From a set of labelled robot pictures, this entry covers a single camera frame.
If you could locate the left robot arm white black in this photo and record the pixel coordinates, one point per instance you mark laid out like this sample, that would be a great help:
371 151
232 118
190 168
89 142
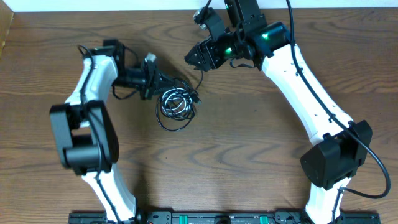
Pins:
85 137

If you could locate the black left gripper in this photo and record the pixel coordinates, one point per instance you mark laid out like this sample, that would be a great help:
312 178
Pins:
153 81

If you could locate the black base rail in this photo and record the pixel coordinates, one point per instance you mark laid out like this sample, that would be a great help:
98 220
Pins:
223 218

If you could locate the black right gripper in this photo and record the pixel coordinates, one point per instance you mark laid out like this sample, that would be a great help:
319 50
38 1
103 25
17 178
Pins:
207 52

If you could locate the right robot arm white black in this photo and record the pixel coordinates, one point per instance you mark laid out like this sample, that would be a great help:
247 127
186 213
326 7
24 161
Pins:
339 144

